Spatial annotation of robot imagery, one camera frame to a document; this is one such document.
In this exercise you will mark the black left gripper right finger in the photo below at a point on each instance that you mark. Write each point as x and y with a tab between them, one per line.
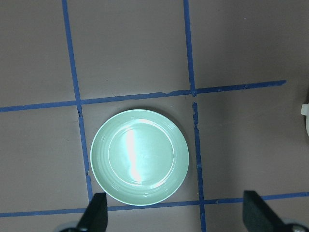
257	216

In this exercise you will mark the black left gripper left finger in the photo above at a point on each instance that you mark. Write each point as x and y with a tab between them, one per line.
95	217

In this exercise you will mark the cream rice cooker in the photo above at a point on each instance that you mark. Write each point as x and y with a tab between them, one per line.
305	113

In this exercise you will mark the left green plate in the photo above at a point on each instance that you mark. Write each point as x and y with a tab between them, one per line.
139	157

